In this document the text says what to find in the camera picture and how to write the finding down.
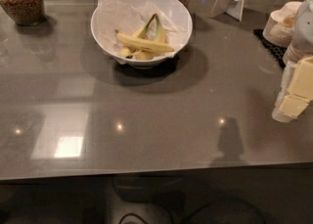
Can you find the yellow banana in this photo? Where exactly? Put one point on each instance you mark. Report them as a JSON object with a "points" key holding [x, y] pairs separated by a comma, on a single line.
{"points": [[142, 44]]}

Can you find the black rubber mat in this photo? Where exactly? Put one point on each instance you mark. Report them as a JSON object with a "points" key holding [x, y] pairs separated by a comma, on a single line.
{"points": [[276, 52]]}

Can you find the stack of paper cups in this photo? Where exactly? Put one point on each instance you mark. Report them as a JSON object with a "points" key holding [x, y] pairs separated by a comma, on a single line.
{"points": [[278, 28]]}

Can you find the left glass jar with grains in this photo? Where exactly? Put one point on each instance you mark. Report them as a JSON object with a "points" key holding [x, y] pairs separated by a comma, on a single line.
{"points": [[24, 12]]}

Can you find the white bowl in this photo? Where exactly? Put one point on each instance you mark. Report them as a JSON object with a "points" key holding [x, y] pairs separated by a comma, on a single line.
{"points": [[107, 12]]}

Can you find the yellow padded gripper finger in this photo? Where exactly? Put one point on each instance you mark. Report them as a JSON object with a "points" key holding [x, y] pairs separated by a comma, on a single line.
{"points": [[289, 107], [302, 80]]}

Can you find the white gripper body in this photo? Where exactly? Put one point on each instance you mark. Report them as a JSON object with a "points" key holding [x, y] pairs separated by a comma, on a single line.
{"points": [[303, 28]]}

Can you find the white paper bowl liner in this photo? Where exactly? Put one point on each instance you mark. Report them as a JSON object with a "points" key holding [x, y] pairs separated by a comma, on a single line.
{"points": [[114, 19]]}

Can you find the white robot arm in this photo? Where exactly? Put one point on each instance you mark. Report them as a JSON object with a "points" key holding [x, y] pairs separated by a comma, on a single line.
{"points": [[302, 35]]}

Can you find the green-stemmed banana bunch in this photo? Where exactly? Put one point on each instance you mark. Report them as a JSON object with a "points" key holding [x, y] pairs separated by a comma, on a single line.
{"points": [[152, 30]]}

